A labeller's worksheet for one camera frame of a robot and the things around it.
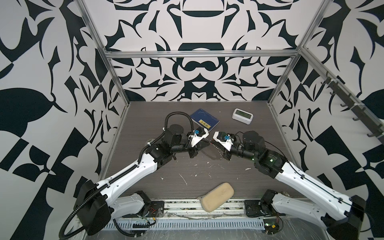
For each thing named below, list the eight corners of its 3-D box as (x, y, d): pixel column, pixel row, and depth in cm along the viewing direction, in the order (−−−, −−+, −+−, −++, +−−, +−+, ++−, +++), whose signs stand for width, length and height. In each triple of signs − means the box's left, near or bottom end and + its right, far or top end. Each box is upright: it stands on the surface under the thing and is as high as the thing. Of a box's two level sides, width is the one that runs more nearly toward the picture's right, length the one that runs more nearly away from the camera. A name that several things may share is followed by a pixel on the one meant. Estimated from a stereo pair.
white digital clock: (230, 118, 113) (232, 114, 109) (234, 111, 117) (235, 107, 114) (249, 126, 109) (251, 122, 105) (252, 118, 113) (254, 114, 109)
